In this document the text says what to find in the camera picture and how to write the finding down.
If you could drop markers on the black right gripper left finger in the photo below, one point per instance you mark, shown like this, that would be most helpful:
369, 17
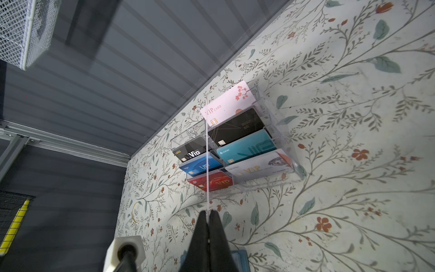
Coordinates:
197, 255

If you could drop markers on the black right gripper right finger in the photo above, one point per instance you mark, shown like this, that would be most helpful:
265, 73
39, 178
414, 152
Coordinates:
221, 259

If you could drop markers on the blue leather card holder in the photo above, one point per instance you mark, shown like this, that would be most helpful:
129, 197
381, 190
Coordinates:
240, 258

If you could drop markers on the clear acrylic card display stand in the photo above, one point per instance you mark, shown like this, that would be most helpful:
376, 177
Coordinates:
278, 129

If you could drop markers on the red VIP card in stand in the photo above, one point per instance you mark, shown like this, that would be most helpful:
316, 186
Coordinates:
215, 180

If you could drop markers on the blue VIP card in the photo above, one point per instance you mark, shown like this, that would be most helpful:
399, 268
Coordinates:
197, 166

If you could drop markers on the white diamond VIP card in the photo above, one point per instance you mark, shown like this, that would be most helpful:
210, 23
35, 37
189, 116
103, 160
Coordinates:
267, 164

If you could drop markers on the black VIP logo card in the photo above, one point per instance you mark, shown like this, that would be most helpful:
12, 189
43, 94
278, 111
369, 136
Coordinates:
190, 149

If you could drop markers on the teal VIP card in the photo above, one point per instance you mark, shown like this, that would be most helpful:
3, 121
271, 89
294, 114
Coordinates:
247, 147

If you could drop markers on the black card with gold lines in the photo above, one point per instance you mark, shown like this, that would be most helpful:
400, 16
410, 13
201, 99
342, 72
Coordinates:
239, 126

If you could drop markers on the pink VIP card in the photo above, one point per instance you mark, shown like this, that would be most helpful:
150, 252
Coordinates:
233, 101

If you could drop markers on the black wire wall basket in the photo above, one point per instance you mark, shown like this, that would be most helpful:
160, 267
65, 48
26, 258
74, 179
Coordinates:
14, 207

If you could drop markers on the white wire mesh basket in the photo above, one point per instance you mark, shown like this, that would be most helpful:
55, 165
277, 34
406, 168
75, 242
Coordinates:
26, 30

